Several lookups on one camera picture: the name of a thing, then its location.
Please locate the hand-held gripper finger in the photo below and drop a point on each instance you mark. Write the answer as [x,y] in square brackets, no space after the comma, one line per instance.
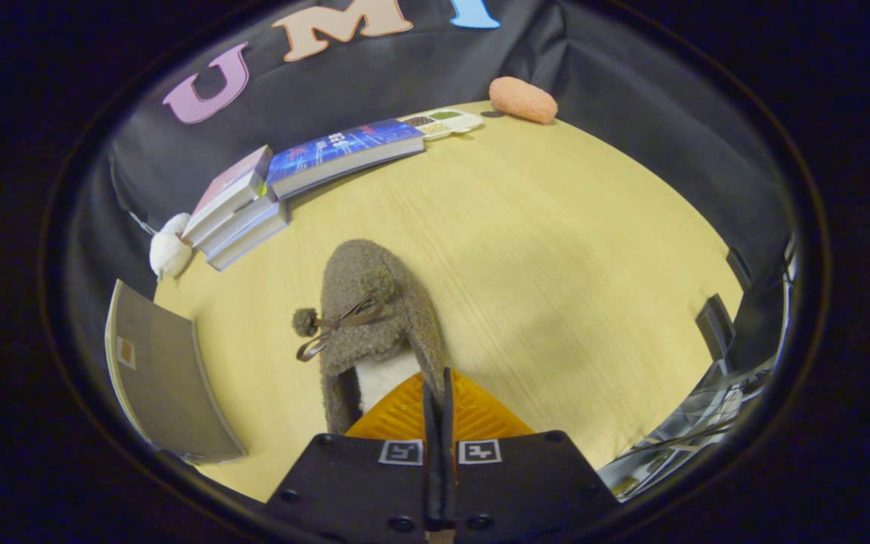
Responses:
[430,453]
[448,453]

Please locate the grey fuzzy slipper shoe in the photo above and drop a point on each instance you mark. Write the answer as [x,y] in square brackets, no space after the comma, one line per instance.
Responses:
[371,295]

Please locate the grey storage box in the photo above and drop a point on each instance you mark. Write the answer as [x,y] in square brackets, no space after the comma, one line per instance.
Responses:
[167,378]

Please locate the grey thick book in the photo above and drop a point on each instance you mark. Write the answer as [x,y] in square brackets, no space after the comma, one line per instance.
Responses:
[254,240]

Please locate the black table clamp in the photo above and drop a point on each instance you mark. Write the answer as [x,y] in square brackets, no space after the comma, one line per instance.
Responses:
[716,326]
[739,268]

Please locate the white thick book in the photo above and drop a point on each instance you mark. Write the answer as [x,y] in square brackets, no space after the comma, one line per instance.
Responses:
[242,223]

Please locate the blue cover book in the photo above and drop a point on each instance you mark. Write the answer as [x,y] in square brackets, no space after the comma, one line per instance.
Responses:
[340,151]

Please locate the white compartment tray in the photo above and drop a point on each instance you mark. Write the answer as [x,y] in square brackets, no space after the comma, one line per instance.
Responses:
[446,122]

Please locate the white plush toy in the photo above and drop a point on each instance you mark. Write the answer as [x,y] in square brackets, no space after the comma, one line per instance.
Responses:
[169,249]

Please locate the pink cover book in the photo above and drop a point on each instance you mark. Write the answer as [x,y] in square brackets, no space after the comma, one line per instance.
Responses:
[229,185]

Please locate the orange oval sponge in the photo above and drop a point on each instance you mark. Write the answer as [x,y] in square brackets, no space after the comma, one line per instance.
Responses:
[523,100]

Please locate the black backdrop cloth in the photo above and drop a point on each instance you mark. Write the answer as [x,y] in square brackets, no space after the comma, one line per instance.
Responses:
[405,75]

